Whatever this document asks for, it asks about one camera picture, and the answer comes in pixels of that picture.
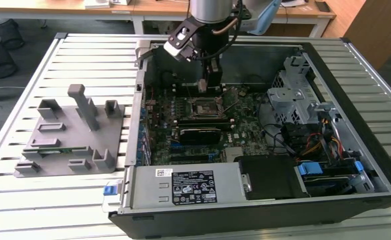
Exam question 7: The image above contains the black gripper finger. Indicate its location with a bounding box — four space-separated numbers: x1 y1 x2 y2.
211 57 224 91
203 58 214 88

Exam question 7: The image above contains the CPU silver top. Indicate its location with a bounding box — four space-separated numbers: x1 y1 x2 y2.
196 78 208 94

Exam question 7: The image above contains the metal socket cover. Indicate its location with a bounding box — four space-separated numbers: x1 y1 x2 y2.
218 86 243 111

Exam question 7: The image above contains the CPU socket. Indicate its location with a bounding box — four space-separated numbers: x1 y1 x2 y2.
188 96 224 118

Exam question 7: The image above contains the black RAM slot bank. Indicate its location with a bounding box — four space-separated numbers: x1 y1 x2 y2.
171 83 227 97
176 117 235 131

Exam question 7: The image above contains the green motherboard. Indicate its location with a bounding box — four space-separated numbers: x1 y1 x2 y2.
142 84 274 167

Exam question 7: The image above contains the silver metal drive cage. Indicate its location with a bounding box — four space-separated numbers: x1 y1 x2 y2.
267 56 339 126

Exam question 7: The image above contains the black graphics card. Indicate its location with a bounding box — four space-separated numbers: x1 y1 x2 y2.
178 127 223 146

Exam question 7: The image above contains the silver chipset heatsink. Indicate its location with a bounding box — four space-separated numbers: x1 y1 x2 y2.
224 146 244 161

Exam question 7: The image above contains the white box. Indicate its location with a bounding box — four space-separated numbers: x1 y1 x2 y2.
83 0 112 10

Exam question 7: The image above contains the black flat phone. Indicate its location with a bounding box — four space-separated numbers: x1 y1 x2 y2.
315 1 332 12

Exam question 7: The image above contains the black plastic shroud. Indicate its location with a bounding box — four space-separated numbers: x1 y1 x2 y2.
236 154 310 201

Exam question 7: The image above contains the grey parts rack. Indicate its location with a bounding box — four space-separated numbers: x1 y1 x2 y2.
13 83 127 179

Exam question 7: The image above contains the blue disk carrier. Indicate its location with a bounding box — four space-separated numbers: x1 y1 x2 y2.
296 161 364 179

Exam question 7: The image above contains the silver power supply black label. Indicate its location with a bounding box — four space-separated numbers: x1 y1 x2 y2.
128 162 247 210

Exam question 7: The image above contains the brown wooden cabinet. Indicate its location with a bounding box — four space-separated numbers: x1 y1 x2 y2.
323 0 391 71

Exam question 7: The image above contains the green RAM stick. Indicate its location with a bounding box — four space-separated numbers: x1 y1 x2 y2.
37 146 89 154

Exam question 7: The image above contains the blue plastic case latch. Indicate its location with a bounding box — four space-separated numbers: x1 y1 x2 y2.
103 181 120 196

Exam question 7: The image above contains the black open PC case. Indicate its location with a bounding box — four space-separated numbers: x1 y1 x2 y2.
107 38 391 238

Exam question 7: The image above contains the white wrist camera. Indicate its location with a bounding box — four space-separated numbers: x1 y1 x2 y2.
163 37 196 63

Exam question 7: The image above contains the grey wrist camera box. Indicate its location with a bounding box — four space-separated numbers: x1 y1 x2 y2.
238 8 262 32

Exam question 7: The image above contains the wooden desk white frame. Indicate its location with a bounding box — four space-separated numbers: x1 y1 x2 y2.
131 0 336 38
0 0 135 21

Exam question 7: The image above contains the orange yellow wire bundle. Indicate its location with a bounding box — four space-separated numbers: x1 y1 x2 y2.
296 117 347 161

